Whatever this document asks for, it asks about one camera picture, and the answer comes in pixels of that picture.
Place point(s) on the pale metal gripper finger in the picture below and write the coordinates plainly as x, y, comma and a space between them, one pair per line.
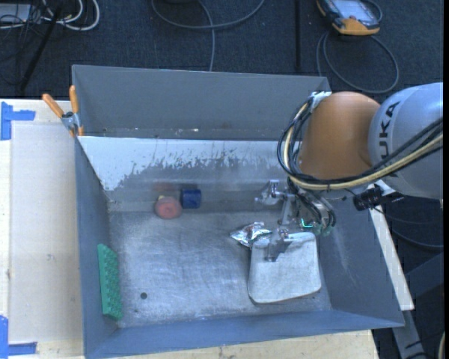
270, 194
278, 243

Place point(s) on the crumpled silver foil packet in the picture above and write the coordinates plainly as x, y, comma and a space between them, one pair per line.
248, 234

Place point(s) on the pale grey flat sponge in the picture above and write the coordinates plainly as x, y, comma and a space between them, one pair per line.
284, 275

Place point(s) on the dark blue cube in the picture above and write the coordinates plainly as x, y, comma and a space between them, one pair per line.
191, 198

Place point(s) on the grey metal bin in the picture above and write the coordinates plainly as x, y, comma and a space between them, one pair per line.
194, 267

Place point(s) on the orange-red round toy fruit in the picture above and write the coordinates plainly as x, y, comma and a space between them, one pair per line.
168, 208

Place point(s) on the dark green flat block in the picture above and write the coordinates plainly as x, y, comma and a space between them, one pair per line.
109, 282

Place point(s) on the pale wood flat board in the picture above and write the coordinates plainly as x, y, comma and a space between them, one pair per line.
41, 219

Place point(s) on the black cylinder on white bracket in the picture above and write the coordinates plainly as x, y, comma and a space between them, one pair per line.
366, 199

